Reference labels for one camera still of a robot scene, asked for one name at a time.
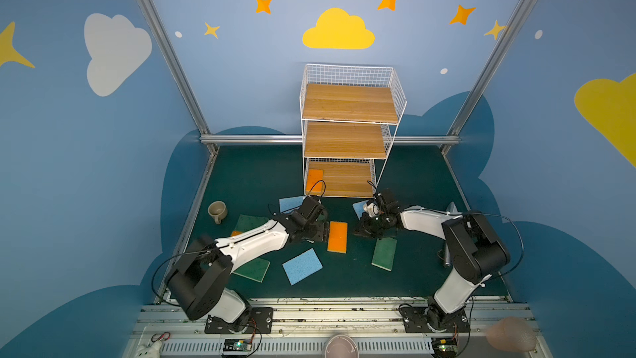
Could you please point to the right green circuit board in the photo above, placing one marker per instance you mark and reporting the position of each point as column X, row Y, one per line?
column 444, row 348

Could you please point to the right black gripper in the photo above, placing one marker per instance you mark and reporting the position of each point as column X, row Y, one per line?
column 371, row 227

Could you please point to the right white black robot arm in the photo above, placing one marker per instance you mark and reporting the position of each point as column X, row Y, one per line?
column 475, row 250

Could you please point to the silver metal scoop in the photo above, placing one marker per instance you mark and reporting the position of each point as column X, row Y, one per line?
column 452, row 210

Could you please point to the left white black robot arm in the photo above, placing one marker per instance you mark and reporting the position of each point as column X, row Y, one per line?
column 199, row 278

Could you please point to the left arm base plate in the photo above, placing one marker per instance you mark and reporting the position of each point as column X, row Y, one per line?
column 252, row 319

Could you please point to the beige ceramic mug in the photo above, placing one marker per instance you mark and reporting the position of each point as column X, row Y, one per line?
column 218, row 211

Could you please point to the pink bowl front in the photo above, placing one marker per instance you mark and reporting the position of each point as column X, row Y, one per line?
column 341, row 346

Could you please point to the blue sponge front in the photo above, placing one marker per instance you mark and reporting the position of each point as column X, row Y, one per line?
column 302, row 266

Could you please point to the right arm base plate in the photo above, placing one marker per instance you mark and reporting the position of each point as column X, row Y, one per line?
column 427, row 319

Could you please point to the green circuit board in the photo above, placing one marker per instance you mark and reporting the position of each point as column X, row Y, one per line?
column 444, row 348
column 236, row 346

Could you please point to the left green circuit board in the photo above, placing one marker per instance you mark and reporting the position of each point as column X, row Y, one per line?
column 236, row 346

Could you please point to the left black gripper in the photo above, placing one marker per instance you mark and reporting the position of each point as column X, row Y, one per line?
column 317, row 231

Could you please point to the blue sponge right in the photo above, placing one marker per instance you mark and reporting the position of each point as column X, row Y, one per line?
column 359, row 208

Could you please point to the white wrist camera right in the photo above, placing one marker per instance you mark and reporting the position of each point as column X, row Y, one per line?
column 371, row 208

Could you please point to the white wire wooden shelf rack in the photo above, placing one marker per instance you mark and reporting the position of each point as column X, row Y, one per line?
column 349, row 121

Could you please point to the blue sponge near shelf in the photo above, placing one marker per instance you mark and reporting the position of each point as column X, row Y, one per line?
column 289, row 204

